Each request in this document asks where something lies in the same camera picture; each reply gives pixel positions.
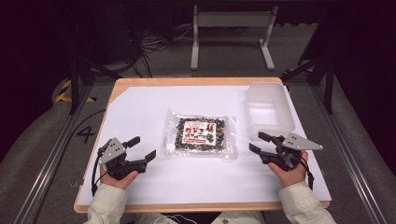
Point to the clear plastic container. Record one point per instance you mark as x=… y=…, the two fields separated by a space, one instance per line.
x=269 y=112

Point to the person's pale jacket torso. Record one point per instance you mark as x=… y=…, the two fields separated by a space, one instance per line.
x=243 y=218

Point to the person's left hand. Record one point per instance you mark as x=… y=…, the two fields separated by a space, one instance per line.
x=120 y=181

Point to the person's right hand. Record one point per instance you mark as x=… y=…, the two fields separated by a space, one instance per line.
x=289 y=175

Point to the black tripod stand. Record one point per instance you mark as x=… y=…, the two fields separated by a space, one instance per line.
x=328 y=90
x=74 y=88

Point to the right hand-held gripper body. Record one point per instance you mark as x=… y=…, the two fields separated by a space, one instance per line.
x=295 y=143

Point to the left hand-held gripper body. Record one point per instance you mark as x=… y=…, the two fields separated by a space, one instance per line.
x=113 y=151

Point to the white metal stand frame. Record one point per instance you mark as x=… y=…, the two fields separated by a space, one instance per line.
x=233 y=19

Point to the clear bag with printed packet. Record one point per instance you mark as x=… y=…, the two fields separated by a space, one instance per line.
x=200 y=135

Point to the white table sheet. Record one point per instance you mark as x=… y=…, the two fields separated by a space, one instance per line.
x=186 y=183

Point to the aluminium floor rail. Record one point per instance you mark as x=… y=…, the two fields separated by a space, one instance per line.
x=53 y=161
x=348 y=161

